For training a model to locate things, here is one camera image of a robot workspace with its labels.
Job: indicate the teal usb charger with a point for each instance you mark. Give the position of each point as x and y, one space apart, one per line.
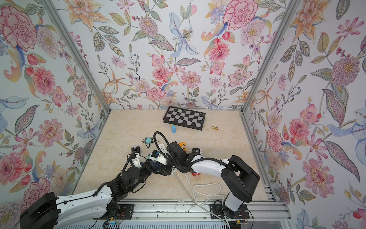
147 141

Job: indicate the aluminium frame post left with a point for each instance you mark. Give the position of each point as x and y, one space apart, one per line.
65 35

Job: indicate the white power strip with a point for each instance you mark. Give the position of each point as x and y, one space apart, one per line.
159 155

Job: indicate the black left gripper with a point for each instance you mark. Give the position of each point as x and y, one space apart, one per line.
150 170

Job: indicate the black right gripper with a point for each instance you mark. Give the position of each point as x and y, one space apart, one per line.
170 156

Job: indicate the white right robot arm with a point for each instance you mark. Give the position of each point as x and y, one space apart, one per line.
239 177

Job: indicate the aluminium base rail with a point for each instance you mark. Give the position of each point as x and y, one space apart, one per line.
256 211

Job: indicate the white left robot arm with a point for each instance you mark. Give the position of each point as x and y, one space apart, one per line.
52 212

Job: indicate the aluminium frame post right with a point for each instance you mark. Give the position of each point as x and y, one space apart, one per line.
289 13

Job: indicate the orange power strip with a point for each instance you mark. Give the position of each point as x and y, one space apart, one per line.
183 146

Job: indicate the black silver chessboard box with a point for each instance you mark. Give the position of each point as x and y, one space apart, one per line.
184 118

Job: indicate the aluminium frame post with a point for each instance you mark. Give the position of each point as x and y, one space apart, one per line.
289 13
65 35

